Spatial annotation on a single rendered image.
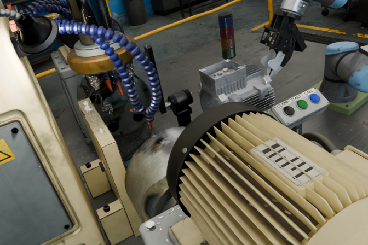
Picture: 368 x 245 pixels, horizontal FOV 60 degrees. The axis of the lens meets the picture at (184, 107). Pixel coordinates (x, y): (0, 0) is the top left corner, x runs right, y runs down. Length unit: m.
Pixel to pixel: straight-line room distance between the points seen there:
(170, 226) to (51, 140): 0.33
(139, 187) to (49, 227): 0.26
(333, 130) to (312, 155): 0.98
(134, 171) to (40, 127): 0.22
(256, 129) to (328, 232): 0.14
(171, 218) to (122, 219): 0.43
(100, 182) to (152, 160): 0.49
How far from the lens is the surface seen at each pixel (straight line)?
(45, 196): 0.80
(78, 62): 0.81
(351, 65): 1.30
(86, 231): 0.91
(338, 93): 1.44
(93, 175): 1.15
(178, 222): 0.54
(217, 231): 0.36
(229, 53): 1.41
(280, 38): 1.05
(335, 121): 1.39
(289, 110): 0.95
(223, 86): 1.02
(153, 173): 0.68
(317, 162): 0.34
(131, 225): 0.99
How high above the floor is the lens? 1.59
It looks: 31 degrees down
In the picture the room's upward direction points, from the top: 11 degrees counter-clockwise
